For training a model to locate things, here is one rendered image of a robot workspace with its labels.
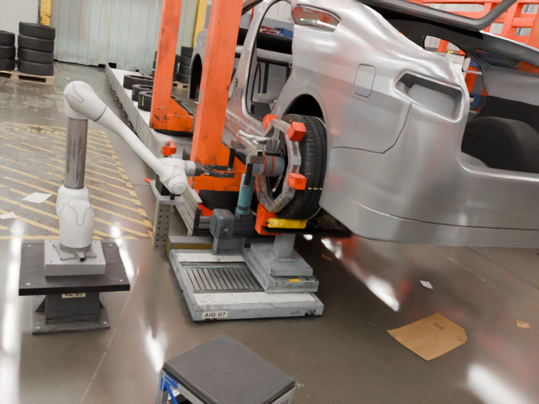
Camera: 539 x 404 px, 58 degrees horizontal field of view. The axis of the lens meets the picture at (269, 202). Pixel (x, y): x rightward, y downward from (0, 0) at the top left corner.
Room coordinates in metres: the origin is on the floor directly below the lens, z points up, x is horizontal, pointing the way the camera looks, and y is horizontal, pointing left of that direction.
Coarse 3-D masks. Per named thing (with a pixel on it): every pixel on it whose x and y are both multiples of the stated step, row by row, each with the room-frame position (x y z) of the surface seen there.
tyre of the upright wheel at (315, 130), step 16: (320, 128) 2.89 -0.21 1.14; (304, 144) 2.79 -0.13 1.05; (320, 144) 2.80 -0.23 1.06; (304, 160) 2.75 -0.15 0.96; (320, 160) 2.75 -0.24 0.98; (320, 176) 2.74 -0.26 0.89; (304, 192) 2.70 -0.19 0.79; (320, 192) 2.74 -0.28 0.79; (288, 208) 2.82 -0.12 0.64; (304, 208) 2.76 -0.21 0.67; (320, 208) 2.80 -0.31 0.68
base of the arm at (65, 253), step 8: (56, 248) 2.23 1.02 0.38; (64, 248) 2.19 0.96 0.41; (72, 248) 2.19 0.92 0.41; (80, 248) 2.21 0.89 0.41; (88, 248) 2.25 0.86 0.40; (64, 256) 2.16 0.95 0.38; (72, 256) 2.18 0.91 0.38; (80, 256) 2.17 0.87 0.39; (88, 256) 2.23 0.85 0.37; (96, 256) 2.25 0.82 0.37
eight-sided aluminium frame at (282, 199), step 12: (276, 120) 3.01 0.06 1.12; (264, 132) 3.14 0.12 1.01; (264, 144) 3.19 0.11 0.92; (288, 144) 2.79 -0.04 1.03; (288, 156) 2.76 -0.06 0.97; (300, 156) 2.75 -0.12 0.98; (288, 168) 2.73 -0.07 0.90; (264, 180) 3.13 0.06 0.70; (264, 192) 3.08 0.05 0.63; (288, 192) 2.72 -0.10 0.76; (264, 204) 2.95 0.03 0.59; (276, 204) 2.79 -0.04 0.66
